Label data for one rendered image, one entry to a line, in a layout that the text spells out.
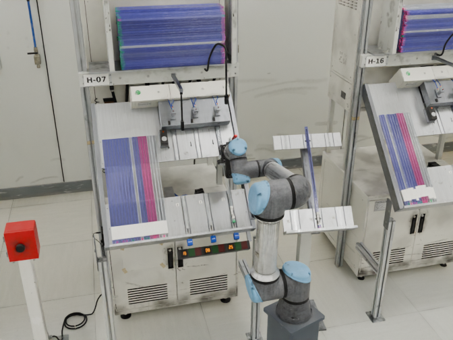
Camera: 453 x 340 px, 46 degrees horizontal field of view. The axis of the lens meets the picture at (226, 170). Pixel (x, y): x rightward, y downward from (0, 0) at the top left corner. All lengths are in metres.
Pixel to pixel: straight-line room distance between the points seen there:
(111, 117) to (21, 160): 1.86
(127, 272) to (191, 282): 0.37
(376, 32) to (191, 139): 1.21
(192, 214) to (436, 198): 1.26
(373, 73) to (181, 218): 1.42
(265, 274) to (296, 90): 2.64
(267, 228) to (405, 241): 1.58
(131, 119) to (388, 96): 1.39
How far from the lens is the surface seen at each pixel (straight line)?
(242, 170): 2.27
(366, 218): 3.18
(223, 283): 3.09
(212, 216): 2.52
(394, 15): 2.98
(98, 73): 2.59
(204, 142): 2.64
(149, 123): 2.65
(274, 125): 4.56
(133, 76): 2.64
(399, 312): 3.31
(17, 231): 2.57
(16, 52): 4.16
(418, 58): 3.13
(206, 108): 2.65
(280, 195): 1.90
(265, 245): 2.02
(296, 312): 2.26
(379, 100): 3.04
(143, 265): 2.92
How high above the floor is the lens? 2.07
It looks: 26 degrees down
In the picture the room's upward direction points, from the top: straight up
